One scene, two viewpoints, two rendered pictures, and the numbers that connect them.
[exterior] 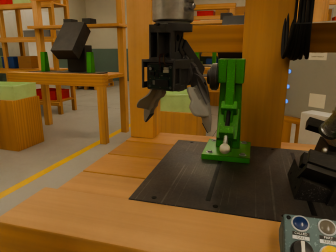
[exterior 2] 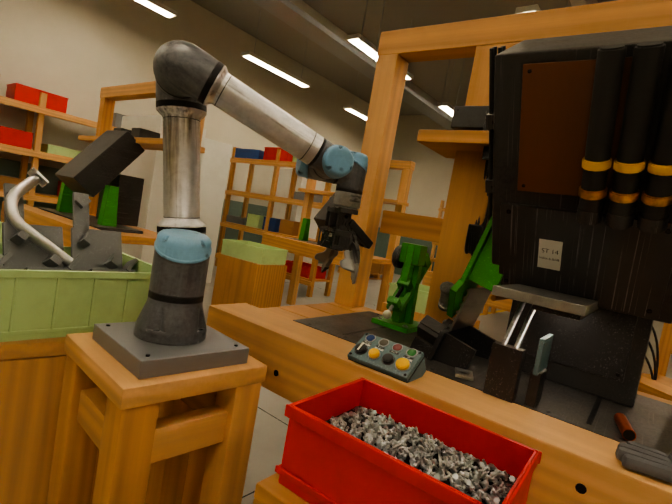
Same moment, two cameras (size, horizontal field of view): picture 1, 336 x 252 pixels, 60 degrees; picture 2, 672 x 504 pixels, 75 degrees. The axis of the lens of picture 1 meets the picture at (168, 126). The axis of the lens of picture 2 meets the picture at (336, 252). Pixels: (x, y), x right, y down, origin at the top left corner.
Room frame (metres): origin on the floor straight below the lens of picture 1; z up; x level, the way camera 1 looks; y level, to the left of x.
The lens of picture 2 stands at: (-0.59, -0.41, 1.20)
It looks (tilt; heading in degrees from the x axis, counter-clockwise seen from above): 4 degrees down; 20
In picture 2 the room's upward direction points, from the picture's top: 10 degrees clockwise
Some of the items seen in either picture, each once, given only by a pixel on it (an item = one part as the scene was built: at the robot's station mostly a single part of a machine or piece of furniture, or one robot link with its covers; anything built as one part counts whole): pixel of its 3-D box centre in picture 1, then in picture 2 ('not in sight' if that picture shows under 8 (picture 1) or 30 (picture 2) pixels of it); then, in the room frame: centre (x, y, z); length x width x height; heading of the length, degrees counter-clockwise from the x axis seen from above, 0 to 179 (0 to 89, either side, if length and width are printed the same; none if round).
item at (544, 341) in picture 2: not in sight; (540, 369); (0.41, -0.55, 0.97); 0.10 x 0.02 x 0.14; 164
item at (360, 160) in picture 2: not in sight; (351, 172); (0.56, -0.01, 1.34); 0.09 x 0.08 x 0.11; 130
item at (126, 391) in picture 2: not in sight; (166, 358); (0.20, 0.22, 0.83); 0.32 x 0.32 x 0.04; 68
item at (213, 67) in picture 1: (213, 76); (398, 256); (0.83, -0.13, 1.12); 0.07 x 0.03 x 0.08; 164
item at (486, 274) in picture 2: not in sight; (493, 260); (0.55, -0.42, 1.17); 0.13 x 0.12 x 0.20; 74
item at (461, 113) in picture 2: not in sight; (478, 119); (0.88, -0.29, 1.59); 0.15 x 0.07 x 0.07; 74
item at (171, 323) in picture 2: not in sight; (173, 312); (0.20, 0.22, 0.93); 0.15 x 0.15 x 0.10
